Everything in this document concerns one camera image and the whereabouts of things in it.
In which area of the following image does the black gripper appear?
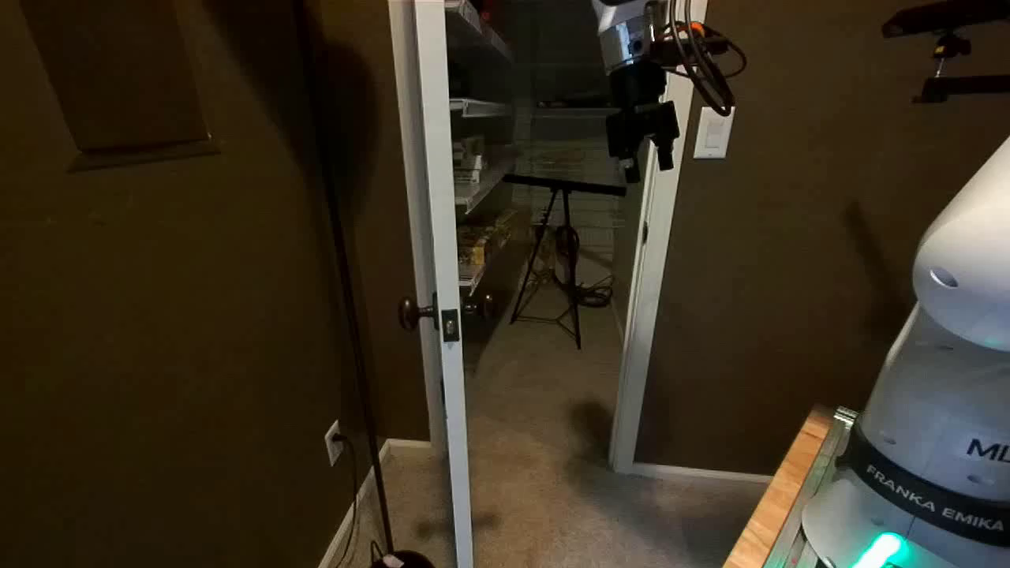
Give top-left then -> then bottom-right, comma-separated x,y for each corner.
601,61 -> 681,185

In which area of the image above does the white closet door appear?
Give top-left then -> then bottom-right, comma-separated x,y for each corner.
386,0 -> 480,568

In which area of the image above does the dark round door knob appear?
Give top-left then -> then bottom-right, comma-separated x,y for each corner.
393,296 -> 440,335

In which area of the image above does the black tripod with crossbar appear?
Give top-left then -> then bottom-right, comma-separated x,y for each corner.
500,170 -> 631,354

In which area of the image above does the black floor lamp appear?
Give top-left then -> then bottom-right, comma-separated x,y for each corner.
297,0 -> 435,568

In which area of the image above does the aluminium robot mounting plate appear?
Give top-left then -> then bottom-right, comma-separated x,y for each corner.
763,405 -> 880,568

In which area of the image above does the white wall light switch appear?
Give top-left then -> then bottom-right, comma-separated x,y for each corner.
692,103 -> 737,162

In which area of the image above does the thick black wrist cable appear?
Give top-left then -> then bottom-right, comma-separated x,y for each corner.
653,12 -> 740,120

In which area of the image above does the white door frame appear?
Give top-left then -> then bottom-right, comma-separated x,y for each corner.
607,0 -> 709,476

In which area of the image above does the white wire closet shelving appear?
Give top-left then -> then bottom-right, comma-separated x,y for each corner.
446,0 -> 531,351

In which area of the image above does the white wall outlet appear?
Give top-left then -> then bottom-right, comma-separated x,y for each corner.
321,418 -> 351,470

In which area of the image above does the brown wall panel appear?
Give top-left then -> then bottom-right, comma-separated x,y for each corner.
14,0 -> 219,172

